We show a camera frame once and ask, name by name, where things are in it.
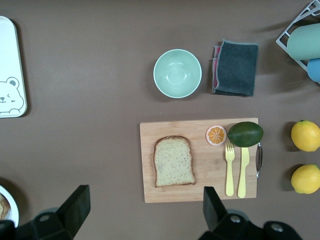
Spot whole bread slice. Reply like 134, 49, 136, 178
152, 135, 197, 188

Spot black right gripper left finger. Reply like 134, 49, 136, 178
17, 184, 91, 240

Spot sage green cup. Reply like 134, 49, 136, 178
286, 22, 320, 61

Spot pink folded cloth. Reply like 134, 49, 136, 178
211, 45, 222, 87

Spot dark green avocado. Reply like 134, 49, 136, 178
227, 121, 264, 148

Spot cream bear print tray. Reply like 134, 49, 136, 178
0, 16, 28, 119

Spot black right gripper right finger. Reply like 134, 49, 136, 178
199, 186, 263, 240

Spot yellow plastic fork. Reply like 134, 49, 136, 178
224, 141, 235, 197

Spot toy orange slice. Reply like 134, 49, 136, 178
205, 124, 228, 146

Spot white round plate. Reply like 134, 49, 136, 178
0, 184, 20, 228

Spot yellow lemon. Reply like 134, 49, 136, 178
290, 119, 320, 153
290, 164, 320, 195

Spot mint green bowl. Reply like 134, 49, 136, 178
153, 48, 203, 99

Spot bamboo cutting board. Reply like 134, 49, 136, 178
139, 117, 264, 204

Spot white wire cup rack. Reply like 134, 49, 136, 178
275, 0, 320, 73

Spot yellow plastic knife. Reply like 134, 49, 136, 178
237, 146, 250, 199

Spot dark grey folded cloth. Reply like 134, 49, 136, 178
212, 38, 259, 98

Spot light blue cup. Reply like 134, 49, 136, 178
306, 57, 320, 85

